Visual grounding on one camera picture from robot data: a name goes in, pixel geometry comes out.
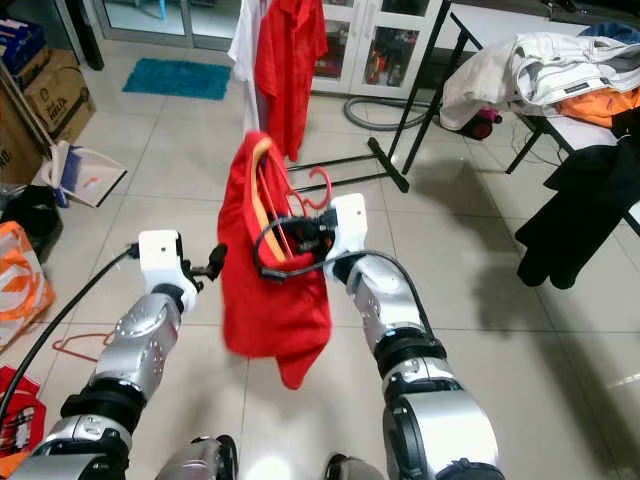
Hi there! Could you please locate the red plastic hanger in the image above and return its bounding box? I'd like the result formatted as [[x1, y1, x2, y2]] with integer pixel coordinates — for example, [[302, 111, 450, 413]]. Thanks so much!
[[253, 148, 334, 229]]

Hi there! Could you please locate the red navy jersey shirt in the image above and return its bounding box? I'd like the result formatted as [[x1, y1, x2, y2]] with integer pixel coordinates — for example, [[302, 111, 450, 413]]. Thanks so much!
[[216, 130, 334, 392]]

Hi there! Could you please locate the black shirt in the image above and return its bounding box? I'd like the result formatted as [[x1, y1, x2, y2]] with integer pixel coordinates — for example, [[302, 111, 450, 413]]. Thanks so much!
[[514, 137, 640, 292]]

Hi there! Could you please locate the thin red hanger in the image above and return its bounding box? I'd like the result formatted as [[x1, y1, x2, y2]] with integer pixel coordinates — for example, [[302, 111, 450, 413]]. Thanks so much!
[[50, 328, 123, 365]]

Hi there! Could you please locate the black clothes rack base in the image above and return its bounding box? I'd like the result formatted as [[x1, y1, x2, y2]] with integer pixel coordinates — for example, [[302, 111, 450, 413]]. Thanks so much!
[[285, 0, 488, 195]]

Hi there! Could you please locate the black plastic bag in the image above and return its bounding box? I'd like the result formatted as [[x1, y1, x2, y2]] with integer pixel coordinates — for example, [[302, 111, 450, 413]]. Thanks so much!
[[0, 185, 67, 264]]

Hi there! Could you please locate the plain red shirt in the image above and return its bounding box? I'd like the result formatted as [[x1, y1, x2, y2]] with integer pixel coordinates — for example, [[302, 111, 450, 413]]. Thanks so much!
[[253, 0, 330, 164]]

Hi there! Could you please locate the orange white shopping bag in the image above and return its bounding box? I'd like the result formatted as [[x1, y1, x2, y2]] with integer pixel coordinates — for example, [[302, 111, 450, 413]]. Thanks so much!
[[0, 220, 59, 353]]

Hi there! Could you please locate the grey robot left foot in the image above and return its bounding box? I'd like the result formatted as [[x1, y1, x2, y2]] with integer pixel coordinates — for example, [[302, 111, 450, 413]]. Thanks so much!
[[155, 434, 242, 480]]

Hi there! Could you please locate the grey robot foot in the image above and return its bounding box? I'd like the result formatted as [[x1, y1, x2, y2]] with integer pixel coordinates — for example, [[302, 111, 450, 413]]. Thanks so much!
[[155, 434, 242, 480], [324, 453, 393, 480]]

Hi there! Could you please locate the teal floor mat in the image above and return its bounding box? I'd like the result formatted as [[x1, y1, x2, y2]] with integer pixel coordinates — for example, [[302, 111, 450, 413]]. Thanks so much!
[[122, 57, 234, 102]]

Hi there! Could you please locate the white glass-door cabinet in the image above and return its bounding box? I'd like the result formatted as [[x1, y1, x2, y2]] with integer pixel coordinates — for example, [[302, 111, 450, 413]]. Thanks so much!
[[308, 0, 453, 99]]

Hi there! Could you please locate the black pink vacuum cleaner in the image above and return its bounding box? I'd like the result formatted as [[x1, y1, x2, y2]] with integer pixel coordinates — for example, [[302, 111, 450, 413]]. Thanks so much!
[[458, 104, 505, 142]]

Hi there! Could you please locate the large printed cardboard box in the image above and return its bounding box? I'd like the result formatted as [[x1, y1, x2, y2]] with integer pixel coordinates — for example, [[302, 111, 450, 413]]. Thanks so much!
[[0, 98, 53, 193]]

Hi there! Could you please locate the small printed cardboard box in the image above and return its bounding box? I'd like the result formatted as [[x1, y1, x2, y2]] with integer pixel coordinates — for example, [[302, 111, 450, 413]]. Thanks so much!
[[18, 48, 97, 145]]

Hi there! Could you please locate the red plaid-trimmed shirt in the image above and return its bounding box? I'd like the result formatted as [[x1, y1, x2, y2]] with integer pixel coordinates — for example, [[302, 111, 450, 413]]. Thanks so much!
[[0, 365, 49, 457]]

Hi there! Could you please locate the grey robot right foot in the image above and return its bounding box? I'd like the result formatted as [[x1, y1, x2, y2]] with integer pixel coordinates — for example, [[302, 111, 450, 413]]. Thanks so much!
[[324, 453, 393, 480]]

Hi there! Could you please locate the glass sliding door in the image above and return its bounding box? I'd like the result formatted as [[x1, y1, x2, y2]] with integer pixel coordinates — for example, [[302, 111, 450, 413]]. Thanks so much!
[[88, 0, 253, 52]]

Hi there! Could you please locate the beige jacket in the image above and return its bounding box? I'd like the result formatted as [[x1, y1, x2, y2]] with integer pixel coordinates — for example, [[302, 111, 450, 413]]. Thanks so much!
[[440, 30, 640, 132]]

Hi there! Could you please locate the black metal shelf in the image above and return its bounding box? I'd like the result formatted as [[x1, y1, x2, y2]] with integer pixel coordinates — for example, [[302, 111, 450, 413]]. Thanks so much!
[[60, 0, 107, 73]]

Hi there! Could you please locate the blue printed carton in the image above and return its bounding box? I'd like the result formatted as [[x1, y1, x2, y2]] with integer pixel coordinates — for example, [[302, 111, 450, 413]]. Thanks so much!
[[0, 17, 49, 74]]

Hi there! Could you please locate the white table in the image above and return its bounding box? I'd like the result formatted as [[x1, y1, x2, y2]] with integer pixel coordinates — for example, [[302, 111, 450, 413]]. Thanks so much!
[[448, 4, 640, 238]]

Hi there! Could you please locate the orange garment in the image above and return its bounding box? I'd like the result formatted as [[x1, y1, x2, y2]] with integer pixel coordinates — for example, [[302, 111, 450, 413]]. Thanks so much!
[[553, 85, 640, 129]]

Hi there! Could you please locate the blue garment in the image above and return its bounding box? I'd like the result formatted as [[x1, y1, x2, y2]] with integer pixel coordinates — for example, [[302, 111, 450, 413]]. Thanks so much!
[[578, 21, 640, 47]]

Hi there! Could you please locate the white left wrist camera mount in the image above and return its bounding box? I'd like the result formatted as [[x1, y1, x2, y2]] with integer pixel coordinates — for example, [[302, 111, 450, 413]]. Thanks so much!
[[137, 229, 187, 292]]

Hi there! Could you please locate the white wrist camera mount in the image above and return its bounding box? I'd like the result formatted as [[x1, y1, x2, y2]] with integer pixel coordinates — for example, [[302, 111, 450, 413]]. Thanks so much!
[[327, 193, 370, 264], [137, 229, 187, 292]]

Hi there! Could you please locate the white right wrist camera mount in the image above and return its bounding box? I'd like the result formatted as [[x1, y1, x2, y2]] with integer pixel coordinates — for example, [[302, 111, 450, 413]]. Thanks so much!
[[327, 193, 370, 264]]

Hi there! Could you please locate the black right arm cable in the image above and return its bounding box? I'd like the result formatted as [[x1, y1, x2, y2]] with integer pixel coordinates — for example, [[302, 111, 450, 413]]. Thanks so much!
[[253, 218, 438, 338]]

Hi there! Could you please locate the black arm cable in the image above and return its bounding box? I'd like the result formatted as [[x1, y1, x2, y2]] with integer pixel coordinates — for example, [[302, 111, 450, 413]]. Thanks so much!
[[0, 245, 142, 423], [253, 218, 438, 338]]

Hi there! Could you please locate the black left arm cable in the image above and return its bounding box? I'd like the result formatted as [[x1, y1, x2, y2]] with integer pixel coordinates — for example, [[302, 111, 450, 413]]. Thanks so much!
[[0, 245, 142, 423]]

